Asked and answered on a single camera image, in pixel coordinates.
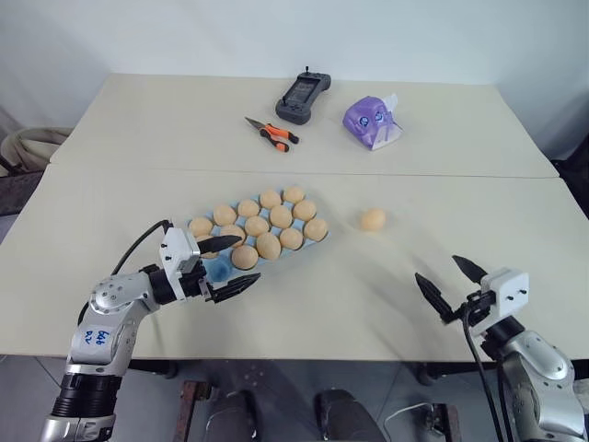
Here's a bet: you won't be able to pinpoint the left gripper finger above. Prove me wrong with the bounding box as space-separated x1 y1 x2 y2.
208 272 263 305
195 235 244 255

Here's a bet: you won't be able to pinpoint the dark rounded shape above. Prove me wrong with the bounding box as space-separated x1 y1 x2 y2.
205 389 260 442
314 388 384 442

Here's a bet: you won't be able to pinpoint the grey handheld remote controller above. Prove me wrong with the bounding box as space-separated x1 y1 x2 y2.
274 64 333 126

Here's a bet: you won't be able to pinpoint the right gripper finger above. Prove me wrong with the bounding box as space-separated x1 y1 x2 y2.
414 272 456 324
451 254 488 291

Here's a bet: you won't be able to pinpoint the rusty brown table leg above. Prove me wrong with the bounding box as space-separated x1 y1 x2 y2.
431 401 462 442
179 378 209 442

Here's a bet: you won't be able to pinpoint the light blue egg tray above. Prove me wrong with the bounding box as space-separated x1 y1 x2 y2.
188 186 332 284

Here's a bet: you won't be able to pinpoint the orange black handled pliers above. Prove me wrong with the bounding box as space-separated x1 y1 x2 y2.
244 115 302 153

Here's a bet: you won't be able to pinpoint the white floor cable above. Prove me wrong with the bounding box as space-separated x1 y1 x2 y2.
383 400 438 427

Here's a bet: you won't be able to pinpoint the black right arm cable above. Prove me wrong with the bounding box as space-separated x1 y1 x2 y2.
461 303 514 442

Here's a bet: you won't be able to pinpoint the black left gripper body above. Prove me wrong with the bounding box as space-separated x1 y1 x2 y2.
179 256 217 304

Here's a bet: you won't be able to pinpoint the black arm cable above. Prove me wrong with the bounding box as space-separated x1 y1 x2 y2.
110 219 174 277
461 303 514 442

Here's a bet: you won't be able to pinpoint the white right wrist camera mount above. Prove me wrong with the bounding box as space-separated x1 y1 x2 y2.
479 267 531 333

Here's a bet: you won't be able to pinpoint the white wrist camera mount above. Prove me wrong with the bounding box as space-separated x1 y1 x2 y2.
479 267 531 333
158 226 202 292

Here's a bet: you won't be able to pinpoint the purple tissue pack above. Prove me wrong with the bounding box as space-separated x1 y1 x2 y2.
341 92 407 153

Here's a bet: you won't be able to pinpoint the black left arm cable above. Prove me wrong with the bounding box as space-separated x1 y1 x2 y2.
110 219 174 277

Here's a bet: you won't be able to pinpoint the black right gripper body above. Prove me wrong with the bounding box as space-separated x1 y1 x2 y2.
452 288 497 327

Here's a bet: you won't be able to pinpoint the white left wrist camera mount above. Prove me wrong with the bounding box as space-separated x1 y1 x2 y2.
158 226 202 292

